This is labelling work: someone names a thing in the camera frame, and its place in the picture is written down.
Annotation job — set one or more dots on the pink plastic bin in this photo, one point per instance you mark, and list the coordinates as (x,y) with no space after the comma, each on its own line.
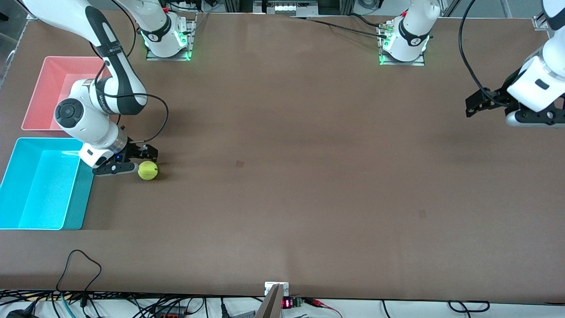
(48,92)

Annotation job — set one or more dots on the red digit display module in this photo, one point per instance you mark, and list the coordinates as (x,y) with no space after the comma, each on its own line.
(288,303)

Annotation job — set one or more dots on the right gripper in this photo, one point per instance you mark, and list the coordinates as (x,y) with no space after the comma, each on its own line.
(133,150)

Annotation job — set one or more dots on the lit control box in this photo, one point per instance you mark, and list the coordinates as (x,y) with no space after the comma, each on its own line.
(287,7)

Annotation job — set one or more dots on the blue plastic bin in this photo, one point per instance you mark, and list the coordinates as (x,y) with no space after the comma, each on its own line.
(44,190)

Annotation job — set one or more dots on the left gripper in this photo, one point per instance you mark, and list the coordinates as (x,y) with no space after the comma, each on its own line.
(500,96)

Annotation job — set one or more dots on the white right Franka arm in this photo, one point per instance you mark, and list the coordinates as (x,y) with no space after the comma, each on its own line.
(119,75)

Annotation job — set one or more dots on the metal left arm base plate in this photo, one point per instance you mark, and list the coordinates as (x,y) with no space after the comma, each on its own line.
(404,62)

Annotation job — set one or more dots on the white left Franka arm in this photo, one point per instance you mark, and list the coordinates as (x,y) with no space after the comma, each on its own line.
(410,31)

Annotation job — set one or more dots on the yellow-green tennis ball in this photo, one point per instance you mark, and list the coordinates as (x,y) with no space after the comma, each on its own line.
(148,170)

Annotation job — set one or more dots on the aluminium table corner bracket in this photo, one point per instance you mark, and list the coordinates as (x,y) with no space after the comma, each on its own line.
(539,22)

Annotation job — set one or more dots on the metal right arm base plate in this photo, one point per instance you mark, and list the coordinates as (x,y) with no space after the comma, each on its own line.
(190,39)

